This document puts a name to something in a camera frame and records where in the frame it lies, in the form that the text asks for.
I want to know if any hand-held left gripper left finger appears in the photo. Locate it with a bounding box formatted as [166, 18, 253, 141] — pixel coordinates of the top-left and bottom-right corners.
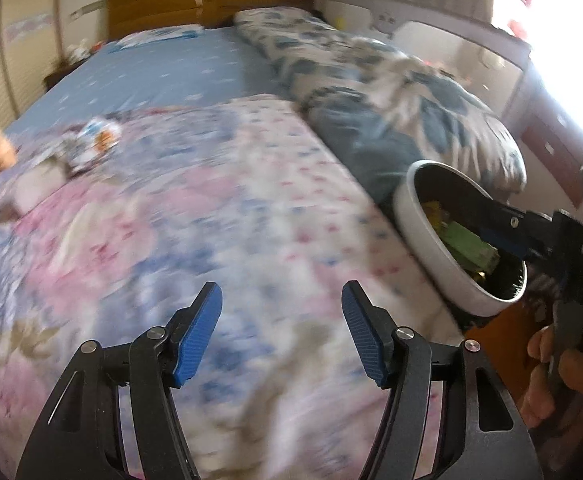
[15, 282, 223, 480]

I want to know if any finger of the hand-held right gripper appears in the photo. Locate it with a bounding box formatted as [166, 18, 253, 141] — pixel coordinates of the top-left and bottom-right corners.
[463, 194, 555, 261]

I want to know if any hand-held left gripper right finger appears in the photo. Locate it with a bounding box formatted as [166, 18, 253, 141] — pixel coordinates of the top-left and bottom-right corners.
[341, 280, 545, 480]

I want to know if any green drink carton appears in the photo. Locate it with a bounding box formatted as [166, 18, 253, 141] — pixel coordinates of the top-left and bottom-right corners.
[443, 222, 501, 274]

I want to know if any white trash bin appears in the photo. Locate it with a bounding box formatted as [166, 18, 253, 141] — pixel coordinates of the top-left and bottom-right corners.
[392, 159, 529, 317]

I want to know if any person's right hand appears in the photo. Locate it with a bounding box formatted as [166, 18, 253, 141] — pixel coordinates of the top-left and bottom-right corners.
[519, 324, 583, 429]

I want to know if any yellow wrapper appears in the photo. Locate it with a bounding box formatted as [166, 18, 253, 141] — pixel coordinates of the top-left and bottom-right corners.
[421, 201, 455, 232]

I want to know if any floral blanket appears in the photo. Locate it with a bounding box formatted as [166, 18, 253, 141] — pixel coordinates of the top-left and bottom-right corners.
[0, 94, 465, 480]

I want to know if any leaf patterned quilt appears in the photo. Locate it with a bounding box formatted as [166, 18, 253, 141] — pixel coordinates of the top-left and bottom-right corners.
[233, 6, 527, 212]

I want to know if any white desk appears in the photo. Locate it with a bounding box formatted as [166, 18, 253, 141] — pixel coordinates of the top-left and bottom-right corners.
[320, 0, 583, 172]

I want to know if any white foam packet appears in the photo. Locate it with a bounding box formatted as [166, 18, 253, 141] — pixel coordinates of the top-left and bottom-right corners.
[10, 159, 70, 214]

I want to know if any crumpled printed plastic wrapper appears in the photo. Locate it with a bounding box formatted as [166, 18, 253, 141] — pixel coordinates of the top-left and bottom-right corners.
[65, 117, 123, 172]

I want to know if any blue bedsheet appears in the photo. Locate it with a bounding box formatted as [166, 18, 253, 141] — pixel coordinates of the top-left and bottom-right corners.
[5, 27, 298, 134]

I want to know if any dark wooden nightstand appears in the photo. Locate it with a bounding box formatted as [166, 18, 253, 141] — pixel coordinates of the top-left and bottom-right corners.
[44, 54, 93, 92]

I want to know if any blue and white pillow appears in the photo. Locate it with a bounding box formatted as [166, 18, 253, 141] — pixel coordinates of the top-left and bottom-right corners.
[108, 23, 205, 52]

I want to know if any white plush toy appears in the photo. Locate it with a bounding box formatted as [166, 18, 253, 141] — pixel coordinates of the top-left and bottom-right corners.
[66, 38, 92, 61]

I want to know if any wooden headboard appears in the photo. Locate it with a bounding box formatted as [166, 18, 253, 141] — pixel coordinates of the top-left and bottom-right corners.
[106, 0, 319, 42]

